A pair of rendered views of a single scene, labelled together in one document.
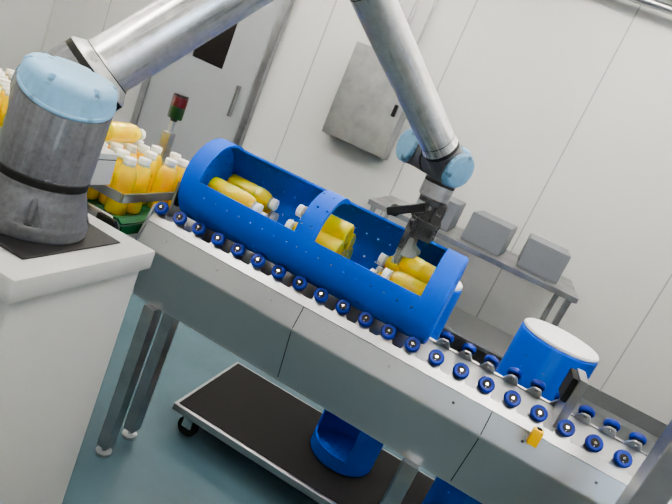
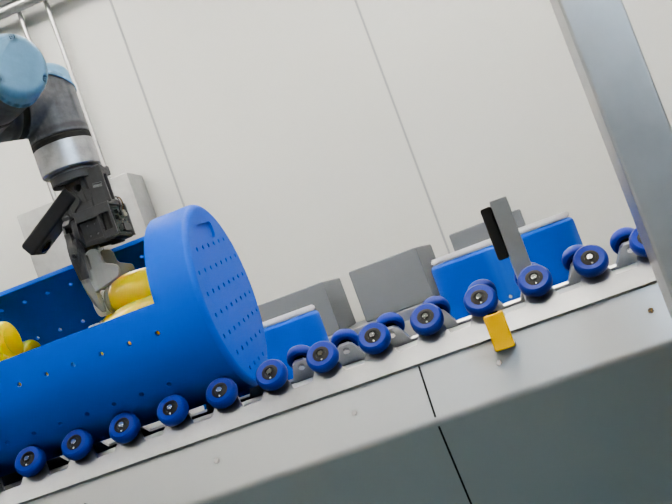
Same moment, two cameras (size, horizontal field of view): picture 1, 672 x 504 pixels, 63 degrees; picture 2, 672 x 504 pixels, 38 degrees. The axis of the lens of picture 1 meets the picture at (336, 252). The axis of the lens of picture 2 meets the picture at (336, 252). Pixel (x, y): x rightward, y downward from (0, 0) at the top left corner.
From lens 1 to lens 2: 0.63 m
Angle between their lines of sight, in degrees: 19
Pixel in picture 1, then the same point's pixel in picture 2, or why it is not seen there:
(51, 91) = not seen: outside the picture
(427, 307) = (177, 308)
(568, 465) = (591, 327)
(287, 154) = not seen: hidden behind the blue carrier
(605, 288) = (618, 219)
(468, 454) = (458, 471)
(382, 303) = (116, 372)
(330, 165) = not seen: hidden behind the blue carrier
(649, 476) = (626, 168)
